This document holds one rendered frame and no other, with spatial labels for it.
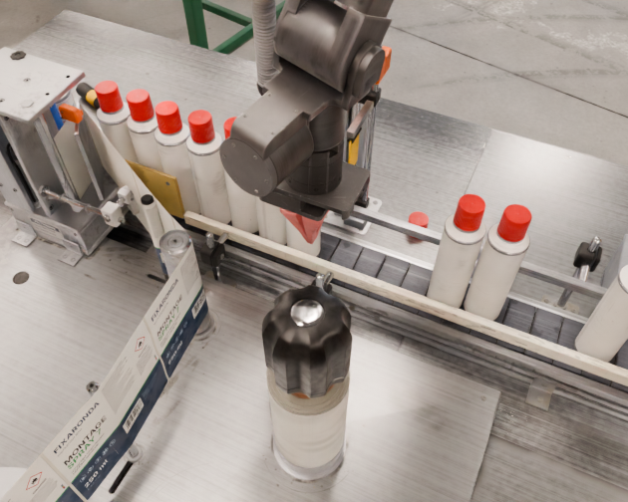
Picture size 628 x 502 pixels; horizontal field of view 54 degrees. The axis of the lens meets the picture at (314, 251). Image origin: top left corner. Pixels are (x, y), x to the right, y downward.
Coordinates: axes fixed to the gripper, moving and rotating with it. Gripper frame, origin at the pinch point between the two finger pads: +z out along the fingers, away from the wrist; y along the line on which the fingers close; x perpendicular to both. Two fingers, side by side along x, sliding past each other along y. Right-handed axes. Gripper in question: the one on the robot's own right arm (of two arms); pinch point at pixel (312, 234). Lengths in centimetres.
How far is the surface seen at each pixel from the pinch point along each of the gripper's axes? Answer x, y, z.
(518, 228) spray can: 12.6, 20.9, 1.4
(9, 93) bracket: 1.1, -42.7, -4.6
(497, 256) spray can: 11.7, 19.8, 6.2
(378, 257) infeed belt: 17.1, 3.5, 21.1
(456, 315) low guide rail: 9.6, 17.5, 17.8
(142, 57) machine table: 51, -65, 26
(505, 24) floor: 245, -11, 104
